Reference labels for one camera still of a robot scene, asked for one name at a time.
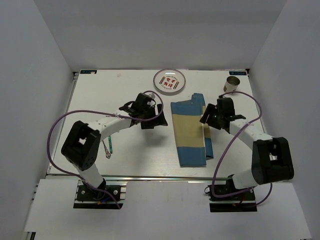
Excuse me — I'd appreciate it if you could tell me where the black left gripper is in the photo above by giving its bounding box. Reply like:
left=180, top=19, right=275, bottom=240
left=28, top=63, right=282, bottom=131
left=140, top=103, right=168, bottom=129

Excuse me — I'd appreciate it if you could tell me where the blue beige checked placemat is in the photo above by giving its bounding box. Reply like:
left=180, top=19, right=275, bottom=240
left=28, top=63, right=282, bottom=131
left=170, top=93, right=214, bottom=168

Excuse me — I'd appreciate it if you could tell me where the metal cup white sleeve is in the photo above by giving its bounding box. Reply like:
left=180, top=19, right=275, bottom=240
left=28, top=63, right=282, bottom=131
left=223, top=75, right=240, bottom=93

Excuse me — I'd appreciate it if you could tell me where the white plate red lettering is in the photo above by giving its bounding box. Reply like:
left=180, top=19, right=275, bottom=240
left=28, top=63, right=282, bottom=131
left=153, top=68, right=186, bottom=95

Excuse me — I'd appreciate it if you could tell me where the green handled table knife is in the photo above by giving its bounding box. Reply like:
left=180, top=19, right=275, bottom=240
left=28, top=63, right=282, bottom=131
left=108, top=136, right=113, bottom=154

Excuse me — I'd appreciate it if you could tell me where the iridescent metal fork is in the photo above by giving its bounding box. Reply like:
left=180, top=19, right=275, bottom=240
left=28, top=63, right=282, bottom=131
left=102, top=141, right=112, bottom=159

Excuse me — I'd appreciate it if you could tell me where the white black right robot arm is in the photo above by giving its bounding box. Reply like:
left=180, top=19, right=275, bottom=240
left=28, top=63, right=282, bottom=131
left=200, top=97, right=294, bottom=200

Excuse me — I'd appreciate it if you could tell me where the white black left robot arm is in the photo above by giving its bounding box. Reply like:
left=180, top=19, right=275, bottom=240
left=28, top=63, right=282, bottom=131
left=61, top=90, right=168, bottom=200

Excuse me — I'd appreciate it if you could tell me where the right blue corner label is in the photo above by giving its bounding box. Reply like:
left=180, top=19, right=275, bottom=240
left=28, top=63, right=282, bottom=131
left=229, top=71, right=247, bottom=76

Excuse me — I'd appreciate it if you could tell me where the blue corner label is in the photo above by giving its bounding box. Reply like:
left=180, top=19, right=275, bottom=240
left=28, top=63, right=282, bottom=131
left=229, top=71, right=247, bottom=76
left=79, top=69, right=97, bottom=75

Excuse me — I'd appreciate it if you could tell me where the left blue corner label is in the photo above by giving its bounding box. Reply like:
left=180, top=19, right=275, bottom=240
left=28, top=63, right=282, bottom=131
left=79, top=69, right=97, bottom=75

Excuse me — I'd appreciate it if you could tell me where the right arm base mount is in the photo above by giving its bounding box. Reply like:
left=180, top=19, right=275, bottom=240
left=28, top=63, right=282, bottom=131
left=204, top=185, right=258, bottom=213

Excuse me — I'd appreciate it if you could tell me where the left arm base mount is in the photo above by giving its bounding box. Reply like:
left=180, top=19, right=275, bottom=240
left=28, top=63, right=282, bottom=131
left=73, top=182, right=127, bottom=210

